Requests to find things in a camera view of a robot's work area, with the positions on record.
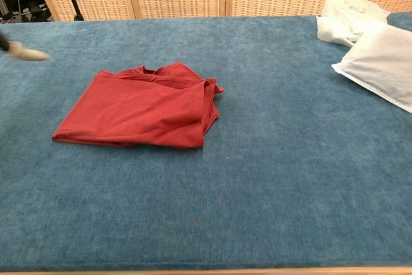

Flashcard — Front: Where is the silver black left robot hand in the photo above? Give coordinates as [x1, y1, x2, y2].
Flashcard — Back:
[0, 0, 65, 62]

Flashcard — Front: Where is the red T-shirt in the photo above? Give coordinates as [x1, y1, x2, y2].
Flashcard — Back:
[51, 61, 225, 149]

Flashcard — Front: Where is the blue table cover mat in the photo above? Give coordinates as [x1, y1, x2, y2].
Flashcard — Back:
[0, 12, 412, 272]

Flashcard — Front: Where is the frosted bag with printed label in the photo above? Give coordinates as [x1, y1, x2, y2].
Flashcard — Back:
[315, 0, 392, 47]

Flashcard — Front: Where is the plain frosted plastic bag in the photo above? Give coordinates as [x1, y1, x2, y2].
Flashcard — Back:
[331, 23, 412, 114]

